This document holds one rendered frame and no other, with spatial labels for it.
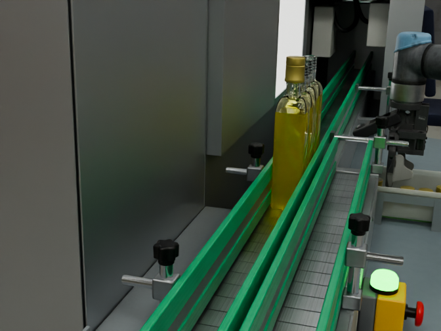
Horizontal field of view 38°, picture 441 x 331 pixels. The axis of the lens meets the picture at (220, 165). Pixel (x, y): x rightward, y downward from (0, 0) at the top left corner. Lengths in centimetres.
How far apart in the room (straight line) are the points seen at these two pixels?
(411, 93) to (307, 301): 71
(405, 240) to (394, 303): 43
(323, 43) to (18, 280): 175
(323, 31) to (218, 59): 127
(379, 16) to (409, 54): 88
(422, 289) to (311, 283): 36
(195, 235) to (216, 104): 24
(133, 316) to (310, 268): 29
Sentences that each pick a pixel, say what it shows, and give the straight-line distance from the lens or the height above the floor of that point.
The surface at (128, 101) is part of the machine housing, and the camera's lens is 83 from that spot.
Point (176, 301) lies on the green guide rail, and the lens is 73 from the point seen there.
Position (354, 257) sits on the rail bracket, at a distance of 85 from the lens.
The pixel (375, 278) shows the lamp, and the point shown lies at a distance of 105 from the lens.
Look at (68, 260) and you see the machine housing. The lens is 78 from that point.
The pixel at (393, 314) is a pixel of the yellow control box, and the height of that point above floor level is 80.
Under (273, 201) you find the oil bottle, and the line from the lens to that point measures 119.
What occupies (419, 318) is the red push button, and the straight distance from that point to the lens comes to 107.
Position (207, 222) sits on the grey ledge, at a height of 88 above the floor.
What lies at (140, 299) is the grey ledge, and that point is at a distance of 89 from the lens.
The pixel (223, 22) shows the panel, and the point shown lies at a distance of 112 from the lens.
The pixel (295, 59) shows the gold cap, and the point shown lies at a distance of 114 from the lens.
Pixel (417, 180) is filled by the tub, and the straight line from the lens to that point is 165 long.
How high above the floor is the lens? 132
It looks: 17 degrees down
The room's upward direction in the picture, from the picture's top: 1 degrees clockwise
